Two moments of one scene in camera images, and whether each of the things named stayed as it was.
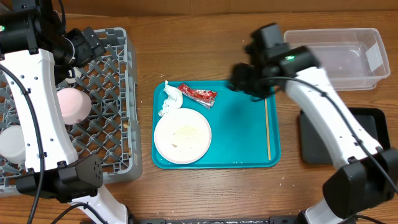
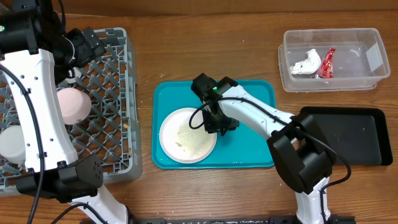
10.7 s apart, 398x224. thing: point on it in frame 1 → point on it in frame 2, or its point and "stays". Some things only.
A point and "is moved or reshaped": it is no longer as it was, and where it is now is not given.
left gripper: [90, 51] stays
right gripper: [241, 81] → [218, 123]
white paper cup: [72, 74] stays
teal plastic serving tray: [245, 132] stays
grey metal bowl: [12, 145] stays
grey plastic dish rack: [111, 133] stays
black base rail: [220, 220] stays
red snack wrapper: [205, 98] is moved or reshaped
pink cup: [75, 104] stays
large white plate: [182, 135] is moved or reshaped
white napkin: [173, 101] is moved or reshaped
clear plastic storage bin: [355, 59] stays
